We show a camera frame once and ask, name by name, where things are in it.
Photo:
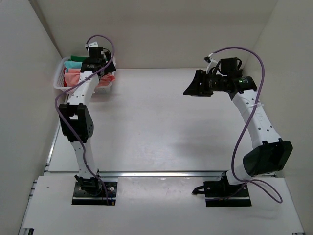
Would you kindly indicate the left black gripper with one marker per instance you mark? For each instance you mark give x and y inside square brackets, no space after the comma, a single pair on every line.
[110,67]

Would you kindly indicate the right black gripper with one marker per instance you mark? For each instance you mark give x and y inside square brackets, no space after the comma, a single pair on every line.
[202,83]

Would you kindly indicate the pink t shirt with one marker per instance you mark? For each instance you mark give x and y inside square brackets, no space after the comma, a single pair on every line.
[73,75]

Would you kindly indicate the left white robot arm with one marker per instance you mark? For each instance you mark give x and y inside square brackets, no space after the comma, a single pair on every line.
[77,125]

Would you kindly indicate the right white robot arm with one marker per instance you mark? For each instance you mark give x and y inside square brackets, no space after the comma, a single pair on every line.
[269,151]

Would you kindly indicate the green t shirt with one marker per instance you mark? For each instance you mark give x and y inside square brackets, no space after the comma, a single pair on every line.
[77,58]

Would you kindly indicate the teal t shirt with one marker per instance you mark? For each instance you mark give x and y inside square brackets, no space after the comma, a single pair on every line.
[72,65]

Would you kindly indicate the white plastic basket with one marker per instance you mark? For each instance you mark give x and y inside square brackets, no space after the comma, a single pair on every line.
[59,82]

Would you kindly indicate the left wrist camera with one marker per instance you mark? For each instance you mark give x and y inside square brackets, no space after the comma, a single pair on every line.
[96,52]

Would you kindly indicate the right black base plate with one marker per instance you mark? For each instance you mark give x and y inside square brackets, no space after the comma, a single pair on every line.
[221,195]

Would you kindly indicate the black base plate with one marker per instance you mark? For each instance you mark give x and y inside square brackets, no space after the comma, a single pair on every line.
[90,192]
[221,195]

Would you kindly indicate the aluminium rail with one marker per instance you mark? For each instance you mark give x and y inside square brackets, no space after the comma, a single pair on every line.
[115,174]

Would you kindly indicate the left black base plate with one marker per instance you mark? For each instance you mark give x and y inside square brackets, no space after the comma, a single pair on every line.
[90,192]

